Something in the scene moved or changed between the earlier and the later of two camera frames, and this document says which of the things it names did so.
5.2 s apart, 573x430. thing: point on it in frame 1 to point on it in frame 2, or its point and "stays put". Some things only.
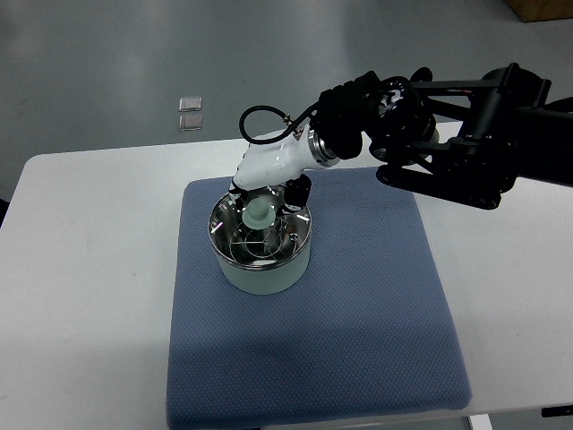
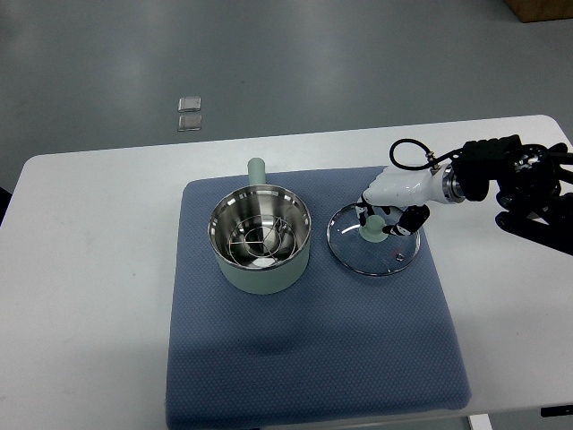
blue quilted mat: [367, 332] stays put
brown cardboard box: [531, 11] stays put
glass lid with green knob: [260, 236] to [366, 248]
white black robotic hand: [272, 164] to [412, 191]
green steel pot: [260, 250] stays put
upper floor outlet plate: [190, 104] stays put
